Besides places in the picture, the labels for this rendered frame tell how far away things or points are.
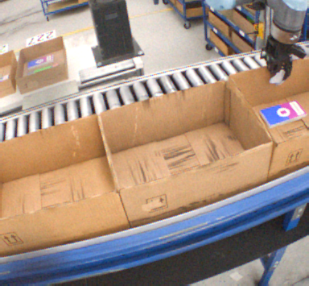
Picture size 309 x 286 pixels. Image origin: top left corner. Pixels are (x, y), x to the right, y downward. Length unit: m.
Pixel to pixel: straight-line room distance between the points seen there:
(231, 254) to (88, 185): 0.51
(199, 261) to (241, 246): 0.15
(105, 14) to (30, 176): 0.94
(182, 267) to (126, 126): 0.48
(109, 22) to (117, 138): 0.83
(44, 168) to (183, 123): 0.46
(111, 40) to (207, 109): 0.85
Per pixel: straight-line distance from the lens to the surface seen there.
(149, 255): 0.94
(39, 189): 1.04
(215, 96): 1.04
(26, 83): 1.76
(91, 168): 1.04
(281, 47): 1.01
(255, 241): 1.15
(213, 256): 1.12
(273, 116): 1.11
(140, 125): 1.01
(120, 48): 1.80
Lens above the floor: 1.63
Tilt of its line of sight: 42 degrees down
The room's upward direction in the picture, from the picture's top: 9 degrees counter-clockwise
